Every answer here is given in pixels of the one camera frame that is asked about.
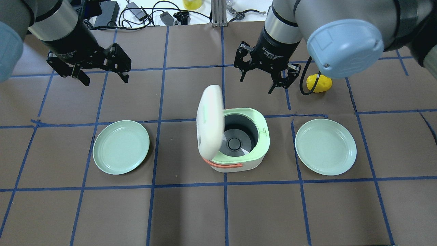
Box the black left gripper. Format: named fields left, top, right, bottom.
left=42, top=20, right=132, bottom=86

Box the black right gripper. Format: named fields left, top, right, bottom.
left=234, top=27, right=301, bottom=94

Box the white rice cooker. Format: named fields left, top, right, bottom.
left=196, top=85, right=270, bottom=173

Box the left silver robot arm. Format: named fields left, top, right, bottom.
left=0, top=0, right=131, bottom=86

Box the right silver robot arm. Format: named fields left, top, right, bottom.
left=234, top=0, right=436, bottom=95

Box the yellow lemon toy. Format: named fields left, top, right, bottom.
left=306, top=74, right=333, bottom=93

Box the black power adapter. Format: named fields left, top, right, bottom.
left=126, top=1, right=147, bottom=21

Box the green plate far side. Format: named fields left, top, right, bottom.
left=92, top=120, right=150, bottom=175

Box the green plate near lemon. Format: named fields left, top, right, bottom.
left=295, top=119, right=357, bottom=176

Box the aluminium frame post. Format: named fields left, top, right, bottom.
left=211, top=0, right=228, bottom=27

